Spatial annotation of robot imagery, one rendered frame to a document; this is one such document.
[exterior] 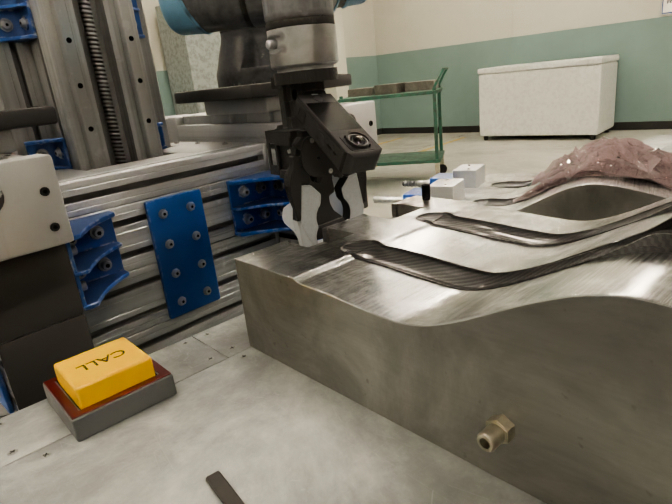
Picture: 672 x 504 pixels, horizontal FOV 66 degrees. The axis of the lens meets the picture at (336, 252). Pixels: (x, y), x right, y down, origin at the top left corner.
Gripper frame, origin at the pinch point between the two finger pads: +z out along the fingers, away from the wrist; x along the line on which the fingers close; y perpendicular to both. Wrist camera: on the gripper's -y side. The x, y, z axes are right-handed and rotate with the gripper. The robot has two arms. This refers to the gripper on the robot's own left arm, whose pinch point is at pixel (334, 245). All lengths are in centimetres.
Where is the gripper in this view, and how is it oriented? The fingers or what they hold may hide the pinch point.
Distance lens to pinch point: 62.5
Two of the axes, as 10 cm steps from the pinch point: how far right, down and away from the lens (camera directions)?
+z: 1.0, 9.4, 3.2
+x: -8.2, 2.6, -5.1
